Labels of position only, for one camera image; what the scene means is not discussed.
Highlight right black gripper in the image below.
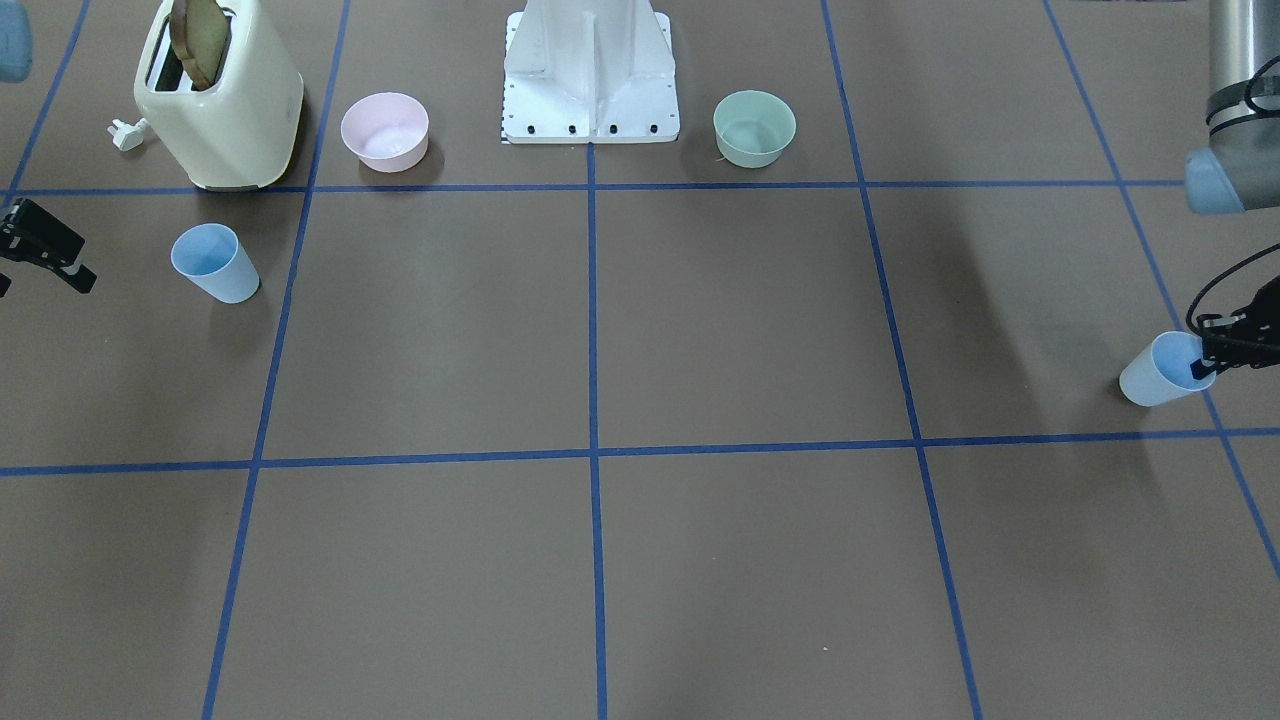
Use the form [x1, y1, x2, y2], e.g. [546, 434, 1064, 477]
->
[1, 197, 99, 295]

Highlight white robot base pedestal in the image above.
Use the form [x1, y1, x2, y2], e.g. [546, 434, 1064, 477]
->
[500, 1, 681, 145]

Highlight blue cup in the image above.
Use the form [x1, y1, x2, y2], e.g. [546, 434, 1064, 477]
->
[1117, 331, 1219, 407]
[170, 223, 261, 304]

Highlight cream toaster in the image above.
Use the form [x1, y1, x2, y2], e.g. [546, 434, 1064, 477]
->
[132, 1, 305, 192]

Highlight white toaster plug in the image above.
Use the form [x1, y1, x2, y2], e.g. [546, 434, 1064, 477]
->
[108, 118, 150, 152]

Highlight green bowl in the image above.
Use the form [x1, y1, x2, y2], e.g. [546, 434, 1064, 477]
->
[712, 90, 797, 169]

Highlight toast slice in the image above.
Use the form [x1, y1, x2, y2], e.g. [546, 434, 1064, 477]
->
[169, 0, 230, 91]

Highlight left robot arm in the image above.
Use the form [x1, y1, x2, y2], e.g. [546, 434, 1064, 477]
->
[1184, 1, 1279, 380]

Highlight pink bowl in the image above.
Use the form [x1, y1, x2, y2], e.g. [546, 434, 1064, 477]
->
[339, 92, 430, 173]

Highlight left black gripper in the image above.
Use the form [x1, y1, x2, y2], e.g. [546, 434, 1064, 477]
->
[1190, 295, 1279, 380]

